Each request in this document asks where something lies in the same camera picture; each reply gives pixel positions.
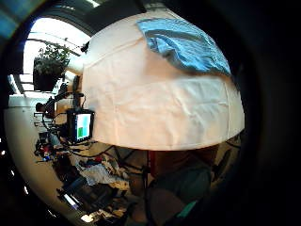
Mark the black camera stand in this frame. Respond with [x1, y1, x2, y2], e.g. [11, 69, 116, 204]
[43, 74, 85, 121]

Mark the light blue cloth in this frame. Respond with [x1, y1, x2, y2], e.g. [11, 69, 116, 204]
[136, 17, 232, 76]

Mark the potted green plant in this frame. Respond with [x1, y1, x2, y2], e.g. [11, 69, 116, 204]
[32, 42, 71, 92]

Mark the small monitor screen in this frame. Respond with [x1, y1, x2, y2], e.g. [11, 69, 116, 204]
[66, 108, 96, 144]

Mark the white tablecloth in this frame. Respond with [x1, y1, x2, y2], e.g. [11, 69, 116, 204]
[82, 9, 246, 152]

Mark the black cable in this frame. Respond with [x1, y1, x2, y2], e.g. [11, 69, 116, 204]
[69, 144, 116, 158]

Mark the pile of clothes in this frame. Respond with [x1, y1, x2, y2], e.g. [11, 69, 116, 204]
[74, 154, 130, 186]

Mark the the person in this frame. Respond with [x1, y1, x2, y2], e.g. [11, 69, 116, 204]
[129, 144, 233, 226]

